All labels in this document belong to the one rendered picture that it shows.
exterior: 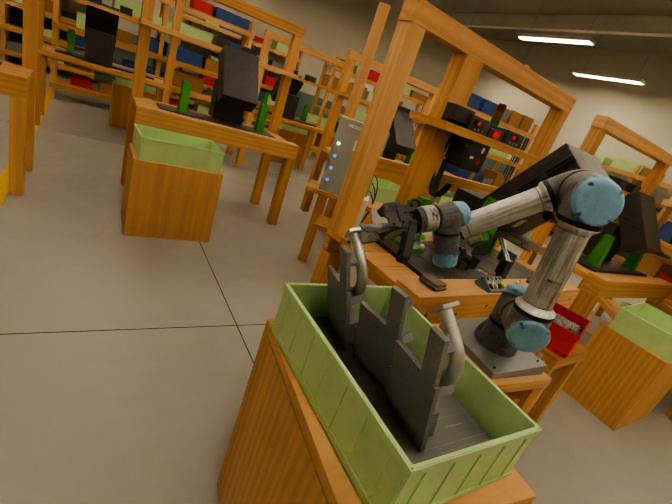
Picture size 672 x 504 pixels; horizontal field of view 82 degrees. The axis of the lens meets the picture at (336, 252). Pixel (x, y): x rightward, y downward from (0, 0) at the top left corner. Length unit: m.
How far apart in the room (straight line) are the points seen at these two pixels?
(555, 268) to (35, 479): 1.81
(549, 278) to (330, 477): 0.78
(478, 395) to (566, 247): 0.46
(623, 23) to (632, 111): 2.37
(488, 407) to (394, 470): 0.41
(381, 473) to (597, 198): 0.82
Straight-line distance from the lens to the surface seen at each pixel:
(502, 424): 1.13
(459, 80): 2.14
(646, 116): 11.75
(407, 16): 1.90
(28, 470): 1.88
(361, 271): 1.00
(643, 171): 10.85
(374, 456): 0.85
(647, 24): 10.15
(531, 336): 1.29
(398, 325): 0.91
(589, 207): 1.16
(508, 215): 1.29
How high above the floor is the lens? 1.49
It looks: 21 degrees down
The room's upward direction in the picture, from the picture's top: 20 degrees clockwise
